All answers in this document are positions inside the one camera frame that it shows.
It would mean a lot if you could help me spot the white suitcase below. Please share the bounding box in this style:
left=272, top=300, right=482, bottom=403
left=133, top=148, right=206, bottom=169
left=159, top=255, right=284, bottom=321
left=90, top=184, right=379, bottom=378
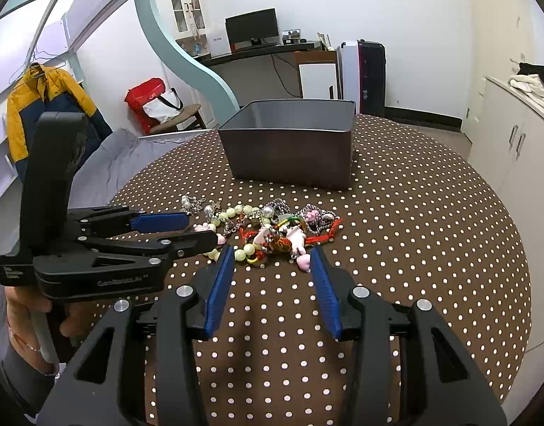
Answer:
left=336, top=41, right=360, bottom=103

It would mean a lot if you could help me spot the white door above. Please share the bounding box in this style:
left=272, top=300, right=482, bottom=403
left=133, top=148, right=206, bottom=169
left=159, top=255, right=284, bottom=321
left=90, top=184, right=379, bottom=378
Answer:
left=462, top=0, right=543, bottom=134

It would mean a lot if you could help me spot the black garment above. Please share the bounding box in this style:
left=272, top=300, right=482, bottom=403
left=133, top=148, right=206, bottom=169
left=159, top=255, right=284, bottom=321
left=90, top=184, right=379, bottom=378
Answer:
left=517, top=63, right=544, bottom=92

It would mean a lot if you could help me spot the brown polka dot tablecloth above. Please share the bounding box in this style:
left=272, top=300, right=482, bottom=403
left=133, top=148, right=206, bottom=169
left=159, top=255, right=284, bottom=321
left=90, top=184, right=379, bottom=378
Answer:
left=83, top=113, right=532, bottom=426

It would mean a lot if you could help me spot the pile of colourful jewelry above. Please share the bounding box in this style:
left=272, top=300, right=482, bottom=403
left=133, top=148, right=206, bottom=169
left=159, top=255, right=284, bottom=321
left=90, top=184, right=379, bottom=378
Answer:
left=180, top=195, right=344, bottom=273

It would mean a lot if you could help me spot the white carton box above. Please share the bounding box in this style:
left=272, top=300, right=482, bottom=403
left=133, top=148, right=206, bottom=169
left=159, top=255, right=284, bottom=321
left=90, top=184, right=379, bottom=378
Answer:
left=207, top=24, right=232, bottom=58

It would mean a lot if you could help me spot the white sideboard cabinet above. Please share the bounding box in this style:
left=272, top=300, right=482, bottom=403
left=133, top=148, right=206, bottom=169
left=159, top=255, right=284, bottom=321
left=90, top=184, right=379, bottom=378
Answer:
left=467, top=75, right=544, bottom=351

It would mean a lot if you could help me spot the person's left hand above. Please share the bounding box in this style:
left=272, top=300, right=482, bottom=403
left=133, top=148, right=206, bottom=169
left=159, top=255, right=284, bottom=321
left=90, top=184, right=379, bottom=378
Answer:
left=5, top=288, right=94, bottom=348

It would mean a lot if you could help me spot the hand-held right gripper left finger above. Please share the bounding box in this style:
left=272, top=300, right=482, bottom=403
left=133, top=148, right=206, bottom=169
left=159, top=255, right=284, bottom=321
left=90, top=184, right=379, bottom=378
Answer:
left=39, top=245, right=237, bottom=426

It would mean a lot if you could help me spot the grey bedding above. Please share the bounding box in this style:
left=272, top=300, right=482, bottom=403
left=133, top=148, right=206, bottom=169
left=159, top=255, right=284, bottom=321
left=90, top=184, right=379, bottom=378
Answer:
left=0, top=126, right=186, bottom=356

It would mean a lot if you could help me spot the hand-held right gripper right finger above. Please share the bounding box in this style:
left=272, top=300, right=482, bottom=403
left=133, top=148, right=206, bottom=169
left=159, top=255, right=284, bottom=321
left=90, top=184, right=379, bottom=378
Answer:
left=309, top=247, right=507, bottom=426

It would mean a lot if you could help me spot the person's left forearm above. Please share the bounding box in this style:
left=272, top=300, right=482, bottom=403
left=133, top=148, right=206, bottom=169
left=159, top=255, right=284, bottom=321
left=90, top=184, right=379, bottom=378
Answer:
left=0, top=319, right=63, bottom=418

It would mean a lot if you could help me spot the white glass-door cabinet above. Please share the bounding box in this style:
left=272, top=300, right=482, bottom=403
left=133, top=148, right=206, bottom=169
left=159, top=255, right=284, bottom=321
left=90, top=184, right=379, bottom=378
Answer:
left=154, top=0, right=210, bottom=58

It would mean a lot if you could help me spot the dark desk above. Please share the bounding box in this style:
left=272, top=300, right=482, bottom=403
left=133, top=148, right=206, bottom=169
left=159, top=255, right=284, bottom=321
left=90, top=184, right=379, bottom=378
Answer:
left=194, top=40, right=340, bottom=100

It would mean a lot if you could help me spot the dark purple suitcase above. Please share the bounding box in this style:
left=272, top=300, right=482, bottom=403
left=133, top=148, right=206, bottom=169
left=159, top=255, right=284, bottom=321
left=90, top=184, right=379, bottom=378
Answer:
left=357, top=40, right=386, bottom=118

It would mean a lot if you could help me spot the teal loft bed frame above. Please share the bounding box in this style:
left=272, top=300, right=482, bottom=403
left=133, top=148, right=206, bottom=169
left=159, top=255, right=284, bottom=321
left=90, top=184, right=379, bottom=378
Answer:
left=0, top=0, right=241, bottom=130

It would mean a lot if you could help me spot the wire clothes hanger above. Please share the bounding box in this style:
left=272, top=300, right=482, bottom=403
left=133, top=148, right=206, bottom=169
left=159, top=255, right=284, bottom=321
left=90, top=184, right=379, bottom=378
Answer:
left=12, top=49, right=67, bottom=72

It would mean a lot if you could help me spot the grey storage box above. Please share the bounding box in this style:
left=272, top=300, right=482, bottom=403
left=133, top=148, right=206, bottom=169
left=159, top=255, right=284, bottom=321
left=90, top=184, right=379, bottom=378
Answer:
left=217, top=100, right=357, bottom=192

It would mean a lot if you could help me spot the wooden chair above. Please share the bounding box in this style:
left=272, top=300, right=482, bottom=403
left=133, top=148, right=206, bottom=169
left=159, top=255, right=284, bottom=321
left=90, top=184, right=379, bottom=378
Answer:
left=148, top=103, right=208, bottom=136

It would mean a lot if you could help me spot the small white cabinet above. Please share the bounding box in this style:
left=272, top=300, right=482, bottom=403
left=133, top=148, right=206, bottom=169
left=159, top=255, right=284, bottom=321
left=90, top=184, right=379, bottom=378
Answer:
left=298, top=62, right=339, bottom=100

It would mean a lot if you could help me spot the black computer monitor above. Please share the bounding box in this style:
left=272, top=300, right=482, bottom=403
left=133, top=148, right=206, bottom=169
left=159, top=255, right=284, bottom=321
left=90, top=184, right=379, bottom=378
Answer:
left=224, top=8, right=280, bottom=47

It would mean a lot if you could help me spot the white tote bag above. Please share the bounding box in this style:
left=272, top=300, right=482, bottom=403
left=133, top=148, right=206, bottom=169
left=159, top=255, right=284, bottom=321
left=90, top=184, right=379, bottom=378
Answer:
left=142, top=88, right=185, bottom=124

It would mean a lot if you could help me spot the white garment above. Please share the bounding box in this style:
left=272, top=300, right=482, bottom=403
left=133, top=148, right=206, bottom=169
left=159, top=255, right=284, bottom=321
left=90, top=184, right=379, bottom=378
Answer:
left=508, top=73, right=544, bottom=111

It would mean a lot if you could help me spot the yellow and navy jacket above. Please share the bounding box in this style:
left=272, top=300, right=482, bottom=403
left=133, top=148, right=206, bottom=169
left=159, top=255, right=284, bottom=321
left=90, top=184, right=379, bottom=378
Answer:
left=6, top=64, right=114, bottom=182

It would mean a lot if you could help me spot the beaded wrist bracelet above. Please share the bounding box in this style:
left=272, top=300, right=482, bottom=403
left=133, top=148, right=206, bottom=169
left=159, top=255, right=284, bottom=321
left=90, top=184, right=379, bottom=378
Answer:
left=8, top=319, right=44, bottom=353

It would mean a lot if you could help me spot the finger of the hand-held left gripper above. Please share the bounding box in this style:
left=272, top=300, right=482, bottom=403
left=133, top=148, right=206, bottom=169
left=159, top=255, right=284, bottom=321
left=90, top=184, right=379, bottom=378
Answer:
left=68, top=205, right=191, bottom=237
left=79, top=231, right=219, bottom=273

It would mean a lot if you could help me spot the red bag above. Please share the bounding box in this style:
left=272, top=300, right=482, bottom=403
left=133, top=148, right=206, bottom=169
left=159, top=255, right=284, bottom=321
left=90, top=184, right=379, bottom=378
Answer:
left=124, top=77, right=167, bottom=129

